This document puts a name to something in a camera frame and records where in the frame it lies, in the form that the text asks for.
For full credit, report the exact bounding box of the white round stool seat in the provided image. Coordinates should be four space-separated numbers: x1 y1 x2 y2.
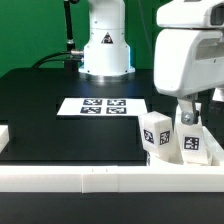
146 152 184 167

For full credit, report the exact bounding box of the white marker tag sheet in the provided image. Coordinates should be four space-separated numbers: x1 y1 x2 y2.
57 98 147 116

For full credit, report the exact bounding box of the white U-shaped boundary wall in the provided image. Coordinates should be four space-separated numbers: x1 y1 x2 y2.
0 125 224 194

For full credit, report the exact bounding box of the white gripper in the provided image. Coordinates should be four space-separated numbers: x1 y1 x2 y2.
154 0 224 125

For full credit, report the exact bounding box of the black cable bundle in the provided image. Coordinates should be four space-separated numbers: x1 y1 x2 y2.
31 49 85 69

